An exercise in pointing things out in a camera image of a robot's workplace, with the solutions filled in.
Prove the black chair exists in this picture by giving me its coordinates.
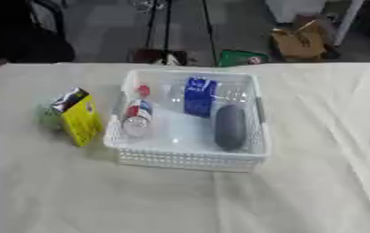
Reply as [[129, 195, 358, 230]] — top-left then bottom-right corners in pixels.
[[0, 0, 76, 86]]

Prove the yellow carton box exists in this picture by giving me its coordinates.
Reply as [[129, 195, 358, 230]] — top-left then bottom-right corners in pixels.
[[49, 86, 105, 147]]

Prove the clear bottle with red cap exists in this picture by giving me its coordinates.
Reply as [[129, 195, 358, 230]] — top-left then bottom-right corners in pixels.
[[121, 84, 156, 138]]

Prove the white plastic basket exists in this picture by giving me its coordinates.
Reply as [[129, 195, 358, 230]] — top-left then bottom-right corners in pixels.
[[102, 68, 273, 174]]

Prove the clear bottle with blue label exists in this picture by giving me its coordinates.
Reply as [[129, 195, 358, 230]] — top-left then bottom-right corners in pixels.
[[168, 76, 255, 119]]

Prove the green bag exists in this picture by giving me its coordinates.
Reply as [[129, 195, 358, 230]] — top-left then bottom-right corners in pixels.
[[216, 49, 271, 67]]

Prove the dark grey oval case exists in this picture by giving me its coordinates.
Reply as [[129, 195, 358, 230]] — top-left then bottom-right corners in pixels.
[[213, 104, 248, 152]]

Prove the black tripod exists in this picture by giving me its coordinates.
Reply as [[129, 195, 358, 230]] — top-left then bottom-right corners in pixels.
[[141, 0, 220, 67]]

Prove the brown cardboard box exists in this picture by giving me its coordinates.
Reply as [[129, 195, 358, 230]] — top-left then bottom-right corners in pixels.
[[268, 19, 328, 61]]

